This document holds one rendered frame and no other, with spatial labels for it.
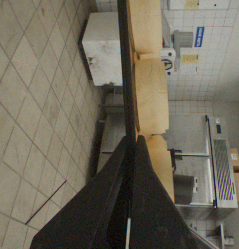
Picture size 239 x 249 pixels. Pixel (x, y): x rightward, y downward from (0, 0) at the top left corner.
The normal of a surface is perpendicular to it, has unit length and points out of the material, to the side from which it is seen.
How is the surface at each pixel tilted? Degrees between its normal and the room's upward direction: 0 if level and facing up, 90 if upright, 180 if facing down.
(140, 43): 85
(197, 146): 90
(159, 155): 94
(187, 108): 90
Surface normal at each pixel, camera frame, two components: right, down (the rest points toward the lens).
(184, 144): -0.12, -0.54
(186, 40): -0.10, 0.84
